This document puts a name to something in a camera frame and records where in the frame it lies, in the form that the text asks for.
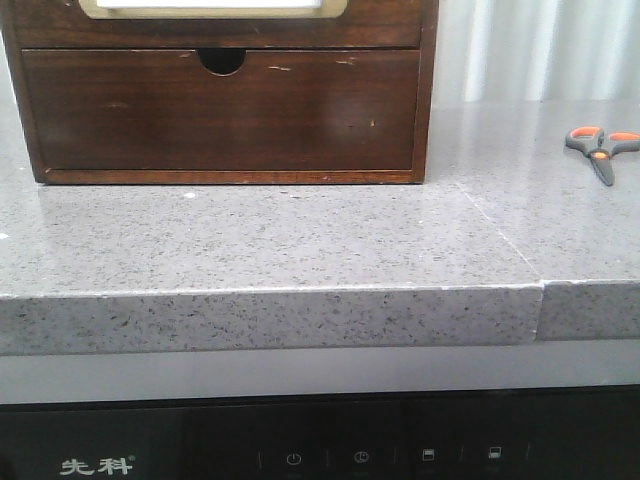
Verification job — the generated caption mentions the grey orange scissors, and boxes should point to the grey orange scissors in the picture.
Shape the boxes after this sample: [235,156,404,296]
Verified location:
[565,126,639,187]

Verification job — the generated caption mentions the dark wooden drawer cabinet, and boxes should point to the dark wooden drawer cabinet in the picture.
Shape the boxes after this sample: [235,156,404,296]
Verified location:
[1,0,438,184]

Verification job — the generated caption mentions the white pleated curtain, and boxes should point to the white pleated curtain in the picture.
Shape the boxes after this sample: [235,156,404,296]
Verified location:
[433,1,639,106]

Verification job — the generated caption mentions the black appliance control panel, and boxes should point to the black appliance control panel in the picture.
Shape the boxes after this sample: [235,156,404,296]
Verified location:
[1,386,639,479]

